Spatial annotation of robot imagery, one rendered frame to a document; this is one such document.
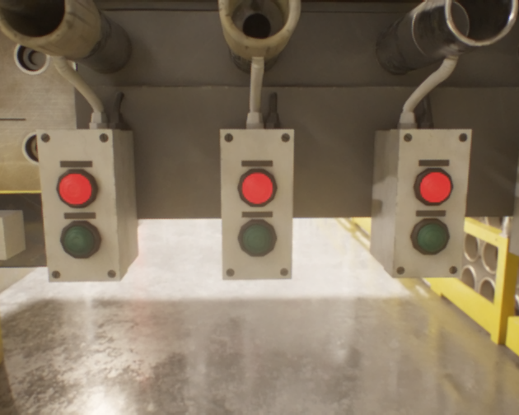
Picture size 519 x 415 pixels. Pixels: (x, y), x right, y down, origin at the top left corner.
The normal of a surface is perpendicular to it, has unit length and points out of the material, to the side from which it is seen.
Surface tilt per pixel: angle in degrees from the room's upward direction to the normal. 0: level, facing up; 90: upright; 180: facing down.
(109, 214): 90
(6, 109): 90
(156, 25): 90
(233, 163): 90
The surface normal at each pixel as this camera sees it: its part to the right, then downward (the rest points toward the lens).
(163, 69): 0.04, 0.17
